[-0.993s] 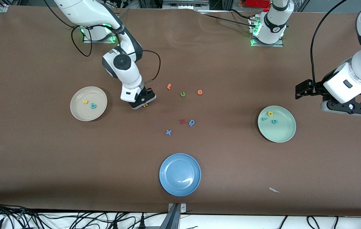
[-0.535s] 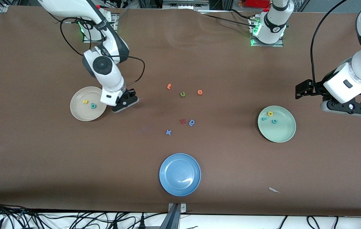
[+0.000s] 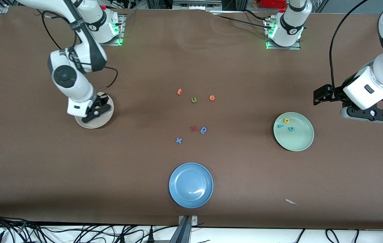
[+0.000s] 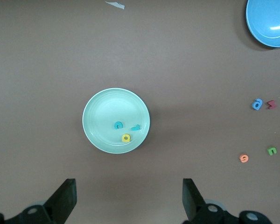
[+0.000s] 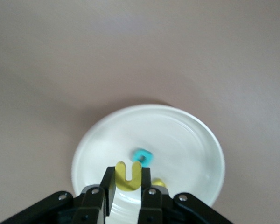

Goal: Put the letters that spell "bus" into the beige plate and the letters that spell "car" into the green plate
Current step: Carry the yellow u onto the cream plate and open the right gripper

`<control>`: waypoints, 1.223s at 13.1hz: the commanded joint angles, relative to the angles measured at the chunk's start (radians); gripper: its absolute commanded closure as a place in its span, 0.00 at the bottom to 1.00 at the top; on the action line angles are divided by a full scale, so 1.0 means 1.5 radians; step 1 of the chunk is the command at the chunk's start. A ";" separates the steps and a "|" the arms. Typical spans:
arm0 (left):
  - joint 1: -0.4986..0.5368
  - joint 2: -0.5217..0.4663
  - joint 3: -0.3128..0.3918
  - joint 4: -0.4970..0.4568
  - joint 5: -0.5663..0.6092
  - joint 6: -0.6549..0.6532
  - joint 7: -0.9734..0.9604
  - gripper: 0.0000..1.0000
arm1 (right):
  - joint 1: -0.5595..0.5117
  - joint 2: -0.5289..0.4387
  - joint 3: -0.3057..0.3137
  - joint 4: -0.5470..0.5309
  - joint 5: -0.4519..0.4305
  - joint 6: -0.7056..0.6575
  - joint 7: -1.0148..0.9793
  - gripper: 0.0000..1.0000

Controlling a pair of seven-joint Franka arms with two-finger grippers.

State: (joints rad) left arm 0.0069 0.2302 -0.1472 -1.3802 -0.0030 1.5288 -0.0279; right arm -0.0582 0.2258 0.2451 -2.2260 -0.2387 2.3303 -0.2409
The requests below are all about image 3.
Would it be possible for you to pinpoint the beige brown plate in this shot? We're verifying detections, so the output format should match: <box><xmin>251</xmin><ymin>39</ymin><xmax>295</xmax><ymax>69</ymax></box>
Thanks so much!
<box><xmin>75</xmin><ymin>92</ymin><xmax>114</xmax><ymax>129</ymax></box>

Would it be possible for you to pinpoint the green plate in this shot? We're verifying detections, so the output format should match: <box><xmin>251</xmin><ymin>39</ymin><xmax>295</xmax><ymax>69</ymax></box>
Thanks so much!
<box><xmin>273</xmin><ymin>112</ymin><xmax>315</xmax><ymax>152</ymax></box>

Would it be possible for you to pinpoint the brown table cover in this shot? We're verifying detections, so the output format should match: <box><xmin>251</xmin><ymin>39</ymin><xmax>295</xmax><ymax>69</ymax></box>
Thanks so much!
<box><xmin>0</xmin><ymin>5</ymin><xmax>383</xmax><ymax>231</ymax></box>

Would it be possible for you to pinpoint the red box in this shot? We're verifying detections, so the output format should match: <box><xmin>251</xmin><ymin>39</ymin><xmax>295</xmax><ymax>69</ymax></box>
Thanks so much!
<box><xmin>259</xmin><ymin>0</ymin><xmax>287</xmax><ymax>9</ymax></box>

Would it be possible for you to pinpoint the blue plate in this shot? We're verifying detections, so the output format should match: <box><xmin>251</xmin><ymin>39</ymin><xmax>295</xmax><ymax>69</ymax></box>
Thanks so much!
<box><xmin>169</xmin><ymin>163</ymin><xmax>214</xmax><ymax>209</ymax></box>

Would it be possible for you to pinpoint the grey metal box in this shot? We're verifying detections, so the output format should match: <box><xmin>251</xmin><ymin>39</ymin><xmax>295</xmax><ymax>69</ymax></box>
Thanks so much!
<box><xmin>173</xmin><ymin>0</ymin><xmax>223</xmax><ymax>10</ymax></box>

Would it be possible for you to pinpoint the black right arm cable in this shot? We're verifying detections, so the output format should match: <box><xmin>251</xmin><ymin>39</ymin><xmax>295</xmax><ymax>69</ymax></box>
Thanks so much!
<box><xmin>41</xmin><ymin>9</ymin><xmax>119</xmax><ymax>99</ymax></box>

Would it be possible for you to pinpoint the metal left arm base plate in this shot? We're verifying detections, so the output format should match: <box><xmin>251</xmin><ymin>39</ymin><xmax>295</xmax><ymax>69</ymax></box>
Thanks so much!
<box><xmin>266</xmin><ymin>19</ymin><xmax>302</xmax><ymax>50</ymax></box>

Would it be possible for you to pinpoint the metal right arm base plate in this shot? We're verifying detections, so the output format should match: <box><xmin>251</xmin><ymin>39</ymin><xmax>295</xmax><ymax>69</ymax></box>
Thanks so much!
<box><xmin>88</xmin><ymin>13</ymin><xmax>125</xmax><ymax>46</ymax></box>

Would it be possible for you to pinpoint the short black base cable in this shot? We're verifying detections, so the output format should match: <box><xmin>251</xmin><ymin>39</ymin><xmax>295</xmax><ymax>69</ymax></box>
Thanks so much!
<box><xmin>244</xmin><ymin>9</ymin><xmax>270</xmax><ymax>21</ymax></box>

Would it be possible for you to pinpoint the long black base cable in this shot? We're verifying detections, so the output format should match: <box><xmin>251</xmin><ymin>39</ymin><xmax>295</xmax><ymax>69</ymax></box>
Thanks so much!
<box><xmin>212</xmin><ymin>13</ymin><xmax>273</xmax><ymax>30</ymax></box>

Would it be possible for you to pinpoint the looped black floor cable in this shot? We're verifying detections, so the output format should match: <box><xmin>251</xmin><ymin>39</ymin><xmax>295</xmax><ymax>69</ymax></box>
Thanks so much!
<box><xmin>325</xmin><ymin>229</ymin><xmax>341</xmax><ymax>243</ymax></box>

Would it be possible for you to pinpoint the metal table edge bracket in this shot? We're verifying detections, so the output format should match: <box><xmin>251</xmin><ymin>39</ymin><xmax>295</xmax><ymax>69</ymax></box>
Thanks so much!
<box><xmin>178</xmin><ymin>215</ymin><xmax>198</xmax><ymax>243</ymax></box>

